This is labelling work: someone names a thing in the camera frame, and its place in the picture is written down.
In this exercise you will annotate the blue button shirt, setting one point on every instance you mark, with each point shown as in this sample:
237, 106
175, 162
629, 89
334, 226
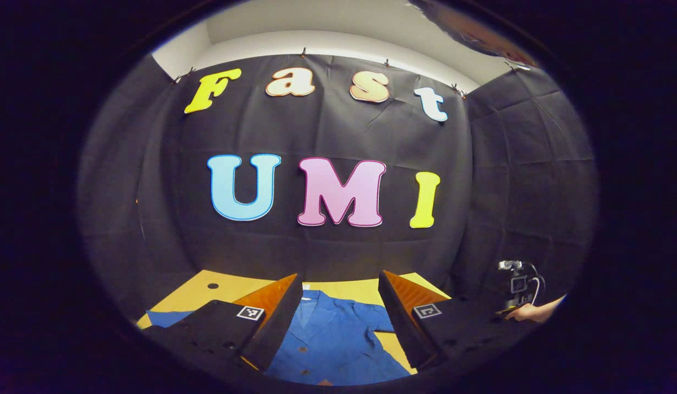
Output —
327, 339

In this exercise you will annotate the row of small cloth clips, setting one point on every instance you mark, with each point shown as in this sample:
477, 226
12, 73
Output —
303, 52

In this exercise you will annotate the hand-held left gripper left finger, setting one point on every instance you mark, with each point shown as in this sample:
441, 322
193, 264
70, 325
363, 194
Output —
275, 323

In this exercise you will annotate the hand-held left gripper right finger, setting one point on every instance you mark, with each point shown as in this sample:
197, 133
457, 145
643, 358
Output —
398, 323

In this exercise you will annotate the black backdrop cloth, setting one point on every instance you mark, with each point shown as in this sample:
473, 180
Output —
327, 137

